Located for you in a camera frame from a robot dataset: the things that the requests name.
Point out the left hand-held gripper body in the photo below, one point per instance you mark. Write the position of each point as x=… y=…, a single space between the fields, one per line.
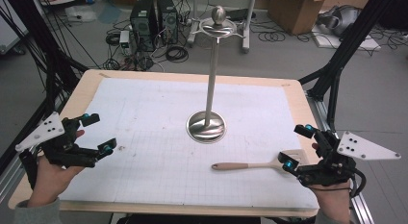
x=48 y=131

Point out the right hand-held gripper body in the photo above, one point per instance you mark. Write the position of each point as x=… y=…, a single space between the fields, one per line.
x=333 y=168

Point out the steel utensil rack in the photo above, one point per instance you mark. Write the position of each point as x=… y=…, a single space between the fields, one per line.
x=210 y=89

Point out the person's right hand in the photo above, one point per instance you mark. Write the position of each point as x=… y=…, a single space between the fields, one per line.
x=335 y=201

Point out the person's left hand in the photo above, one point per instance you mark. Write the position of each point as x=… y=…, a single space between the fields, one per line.
x=51 y=182

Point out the white power box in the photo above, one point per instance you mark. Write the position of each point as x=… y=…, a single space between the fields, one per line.
x=124 y=41

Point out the white cabinet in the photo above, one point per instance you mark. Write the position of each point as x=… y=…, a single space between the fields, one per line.
x=9 y=31

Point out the white flat board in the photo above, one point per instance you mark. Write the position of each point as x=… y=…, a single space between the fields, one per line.
x=369 y=43

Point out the large black computer tower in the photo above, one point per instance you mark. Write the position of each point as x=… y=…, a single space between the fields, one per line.
x=142 y=23

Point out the grey vacuum cleaner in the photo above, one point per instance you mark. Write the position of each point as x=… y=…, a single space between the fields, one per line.
x=340 y=20

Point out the white rolling stand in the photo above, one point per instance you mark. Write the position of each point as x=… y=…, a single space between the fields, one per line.
x=247 y=28

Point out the brown cardboard box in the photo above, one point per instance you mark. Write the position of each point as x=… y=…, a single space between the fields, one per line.
x=295 y=11

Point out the slim black computer tower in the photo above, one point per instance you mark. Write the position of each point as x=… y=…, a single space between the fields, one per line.
x=167 y=20

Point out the aluminium rail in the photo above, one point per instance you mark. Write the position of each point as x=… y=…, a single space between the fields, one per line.
x=362 y=208
x=9 y=182

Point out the black frame struts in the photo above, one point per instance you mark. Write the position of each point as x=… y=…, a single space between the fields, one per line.
x=349 y=47
x=48 y=57

